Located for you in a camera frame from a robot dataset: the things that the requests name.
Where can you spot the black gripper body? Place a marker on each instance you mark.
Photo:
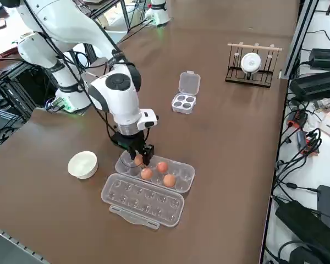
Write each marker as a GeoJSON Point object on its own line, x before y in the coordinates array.
{"type": "Point", "coordinates": [127, 141]}

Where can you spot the brown egg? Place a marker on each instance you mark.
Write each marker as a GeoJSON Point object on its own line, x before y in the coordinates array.
{"type": "Point", "coordinates": [169, 180]}
{"type": "Point", "coordinates": [162, 166]}
{"type": "Point", "coordinates": [146, 173]}
{"type": "Point", "coordinates": [138, 161]}

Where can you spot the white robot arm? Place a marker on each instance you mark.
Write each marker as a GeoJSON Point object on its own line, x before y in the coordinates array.
{"type": "Point", "coordinates": [118, 99]}
{"type": "Point", "coordinates": [159, 13]}

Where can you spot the transparent twelve-slot egg tray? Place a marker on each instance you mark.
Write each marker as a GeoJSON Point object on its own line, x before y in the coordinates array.
{"type": "Point", "coordinates": [143, 198]}

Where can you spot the white four-slot egg tray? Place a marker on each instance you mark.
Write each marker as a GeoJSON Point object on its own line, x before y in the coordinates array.
{"type": "Point", "coordinates": [189, 82]}

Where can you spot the white bowl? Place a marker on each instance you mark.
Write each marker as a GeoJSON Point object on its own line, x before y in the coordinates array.
{"type": "Point", "coordinates": [82, 165]}

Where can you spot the black ribbed power adapter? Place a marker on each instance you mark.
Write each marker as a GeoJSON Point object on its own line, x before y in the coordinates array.
{"type": "Point", "coordinates": [316, 83]}

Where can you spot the aluminium camera post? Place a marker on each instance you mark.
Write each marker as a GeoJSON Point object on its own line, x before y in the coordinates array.
{"type": "Point", "coordinates": [298, 35]}

